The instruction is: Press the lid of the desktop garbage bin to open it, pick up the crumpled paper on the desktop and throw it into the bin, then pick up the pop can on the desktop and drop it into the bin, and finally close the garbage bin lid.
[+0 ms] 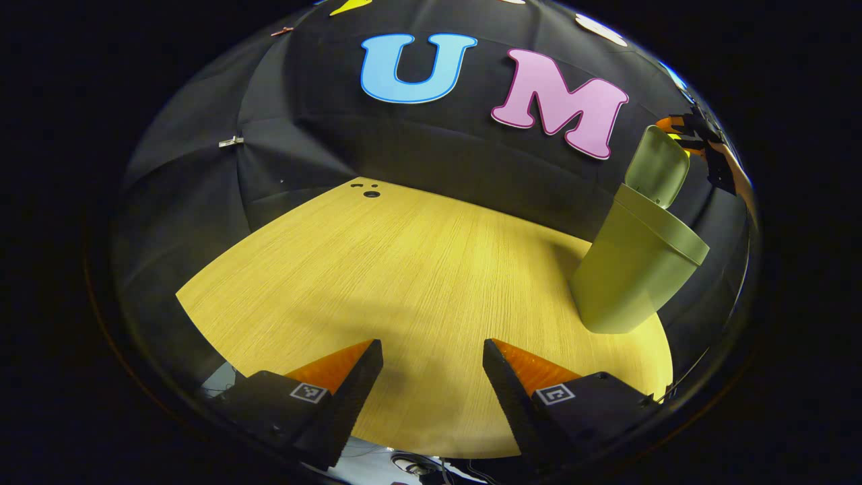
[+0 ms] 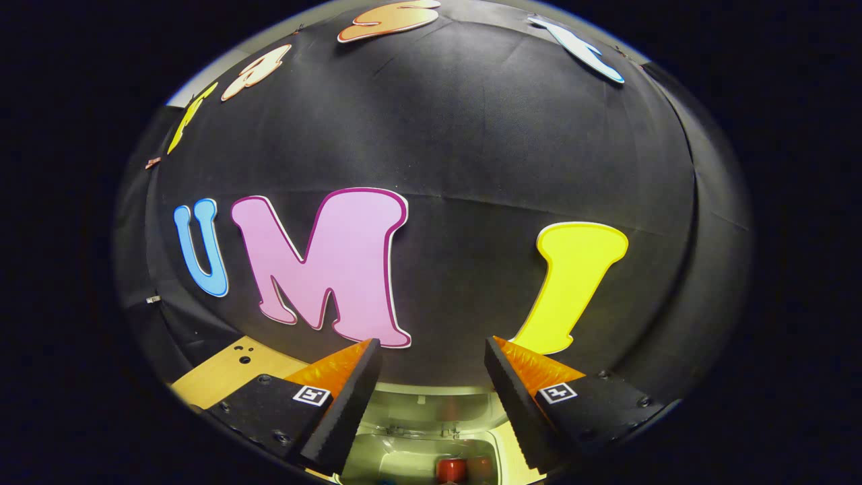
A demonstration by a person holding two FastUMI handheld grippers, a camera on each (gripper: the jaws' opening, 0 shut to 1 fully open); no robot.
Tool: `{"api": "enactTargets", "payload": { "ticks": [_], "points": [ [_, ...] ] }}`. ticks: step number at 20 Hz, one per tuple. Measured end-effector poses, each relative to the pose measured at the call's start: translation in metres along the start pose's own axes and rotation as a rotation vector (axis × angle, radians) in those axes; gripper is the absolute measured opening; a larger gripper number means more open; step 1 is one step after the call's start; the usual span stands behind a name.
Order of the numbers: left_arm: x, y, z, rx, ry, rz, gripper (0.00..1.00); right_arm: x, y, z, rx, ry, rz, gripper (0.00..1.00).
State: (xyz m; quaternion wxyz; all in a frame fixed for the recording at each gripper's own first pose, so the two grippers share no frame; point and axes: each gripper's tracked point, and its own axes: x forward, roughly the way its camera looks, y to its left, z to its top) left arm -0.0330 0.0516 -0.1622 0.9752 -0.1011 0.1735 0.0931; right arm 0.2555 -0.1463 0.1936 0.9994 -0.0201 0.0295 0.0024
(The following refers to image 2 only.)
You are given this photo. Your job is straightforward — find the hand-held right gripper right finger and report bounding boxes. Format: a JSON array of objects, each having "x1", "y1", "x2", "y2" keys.
[{"x1": 482, "y1": 335, "x2": 669, "y2": 475}]

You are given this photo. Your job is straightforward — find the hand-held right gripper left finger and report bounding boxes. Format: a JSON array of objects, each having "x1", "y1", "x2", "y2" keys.
[{"x1": 205, "y1": 337, "x2": 383, "y2": 475}]

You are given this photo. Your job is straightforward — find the pale green desktop garbage bin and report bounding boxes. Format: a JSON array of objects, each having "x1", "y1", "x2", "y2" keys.
[{"x1": 335, "y1": 383, "x2": 514, "y2": 485}]

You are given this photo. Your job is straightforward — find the orange pop can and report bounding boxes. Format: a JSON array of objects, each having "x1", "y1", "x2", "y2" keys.
[{"x1": 436, "y1": 457, "x2": 496, "y2": 485}]

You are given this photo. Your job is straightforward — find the wooden desktop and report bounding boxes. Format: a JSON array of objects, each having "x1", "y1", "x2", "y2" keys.
[{"x1": 168, "y1": 335, "x2": 548, "y2": 485}]

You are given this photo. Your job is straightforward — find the black backdrop cloth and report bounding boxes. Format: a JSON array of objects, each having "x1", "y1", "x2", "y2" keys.
[{"x1": 113, "y1": 0, "x2": 754, "y2": 405}]

